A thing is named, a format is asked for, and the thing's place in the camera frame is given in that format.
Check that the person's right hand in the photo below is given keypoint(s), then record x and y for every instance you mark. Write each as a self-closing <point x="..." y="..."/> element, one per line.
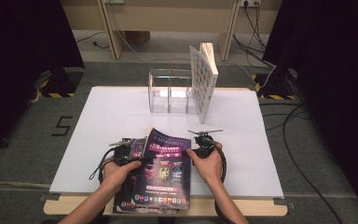
<point x="209" y="169"/>

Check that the white wall socket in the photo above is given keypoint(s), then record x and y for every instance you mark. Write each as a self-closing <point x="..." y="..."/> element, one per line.
<point x="250" y="2"/>
<point x="113" y="1"/>

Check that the clear acrylic book rack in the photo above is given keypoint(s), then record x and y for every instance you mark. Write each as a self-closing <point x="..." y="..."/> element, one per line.
<point x="167" y="102"/>

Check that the person's left hand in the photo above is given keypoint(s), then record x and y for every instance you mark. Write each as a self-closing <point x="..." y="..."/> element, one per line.
<point x="116" y="175"/>

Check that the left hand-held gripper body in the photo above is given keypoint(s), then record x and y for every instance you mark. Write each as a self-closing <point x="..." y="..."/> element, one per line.
<point x="121" y="154"/>

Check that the dark magazine with red cover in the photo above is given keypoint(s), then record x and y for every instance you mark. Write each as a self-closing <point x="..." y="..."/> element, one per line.
<point x="125" y="202"/>

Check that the beige wooden desk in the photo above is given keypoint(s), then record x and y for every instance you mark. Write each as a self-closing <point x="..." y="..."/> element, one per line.
<point x="167" y="15"/>

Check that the purple magazine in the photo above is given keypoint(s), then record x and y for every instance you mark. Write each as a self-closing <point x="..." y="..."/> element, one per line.
<point x="164" y="182"/>

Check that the black stand base striped tape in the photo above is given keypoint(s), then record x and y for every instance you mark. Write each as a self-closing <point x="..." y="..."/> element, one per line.
<point x="273" y="84"/>
<point x="62" y="84"/>

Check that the black curtain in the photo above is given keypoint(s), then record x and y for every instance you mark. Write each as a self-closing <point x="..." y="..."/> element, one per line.
<point x="18" y="46"/>
<point x="332" y="77"/>

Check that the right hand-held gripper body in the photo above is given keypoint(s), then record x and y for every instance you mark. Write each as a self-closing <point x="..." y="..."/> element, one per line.
<point x="205" y="147"/>

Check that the white book with picture grid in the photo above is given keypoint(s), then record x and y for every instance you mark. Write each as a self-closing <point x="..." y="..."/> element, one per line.
<point x="202" y="84"/>

